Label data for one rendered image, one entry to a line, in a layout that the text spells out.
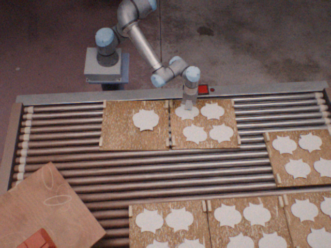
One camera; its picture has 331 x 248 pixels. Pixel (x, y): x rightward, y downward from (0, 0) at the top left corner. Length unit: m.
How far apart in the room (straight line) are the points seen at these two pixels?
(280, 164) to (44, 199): 1.31
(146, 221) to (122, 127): 0.59
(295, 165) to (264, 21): 2.45
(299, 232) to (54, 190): 1.29
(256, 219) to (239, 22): 2.71
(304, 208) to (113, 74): 1.41
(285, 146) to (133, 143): 0.91
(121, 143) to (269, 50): 2.38
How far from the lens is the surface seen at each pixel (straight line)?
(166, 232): 1.79
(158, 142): 1.97
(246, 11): 4.27
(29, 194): 1.85
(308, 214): 1.98
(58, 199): 1.80
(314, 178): 2.09
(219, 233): 1.82
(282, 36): 4.10
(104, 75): 2.27
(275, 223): 1.91
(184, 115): 2.06
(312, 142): 2.18
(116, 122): 2.05
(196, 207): 1.84
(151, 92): 2.19
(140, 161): 1.94
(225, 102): 2.17
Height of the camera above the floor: 2.69
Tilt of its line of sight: 60 degrees down
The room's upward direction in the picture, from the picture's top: 3 degrees clockwise
